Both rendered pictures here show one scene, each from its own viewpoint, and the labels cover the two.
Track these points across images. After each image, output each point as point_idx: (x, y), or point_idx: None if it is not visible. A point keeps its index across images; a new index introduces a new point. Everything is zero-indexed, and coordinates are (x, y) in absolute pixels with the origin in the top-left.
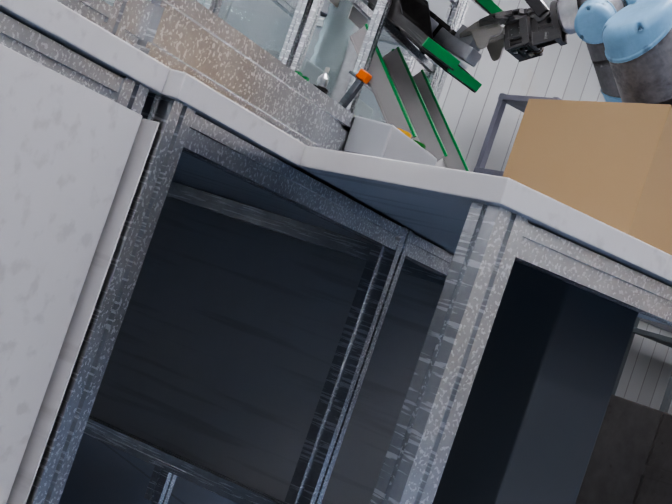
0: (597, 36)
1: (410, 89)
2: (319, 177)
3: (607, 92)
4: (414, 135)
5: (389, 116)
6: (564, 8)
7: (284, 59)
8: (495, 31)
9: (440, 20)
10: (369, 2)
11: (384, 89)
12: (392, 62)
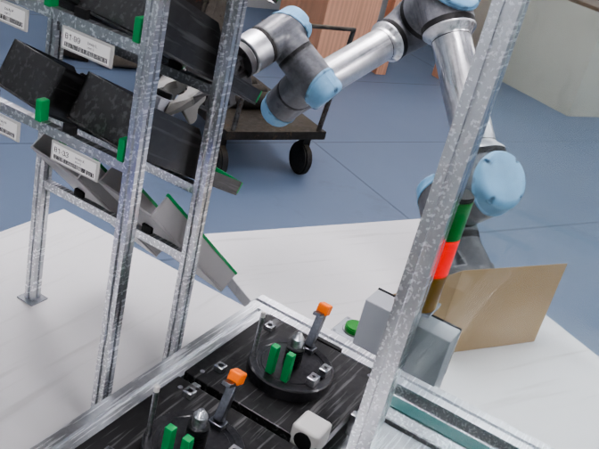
0: (324, 103)
1: (142, 200)
2: None
3: (286, 120)
4: (236, 273)
5: (210, 271)
6: (265, 61)
7: (122, 302)
8: (202, 100)
9: (59, 61)
10: (171, 170)
11: (201, 250)
12: (114, 181)
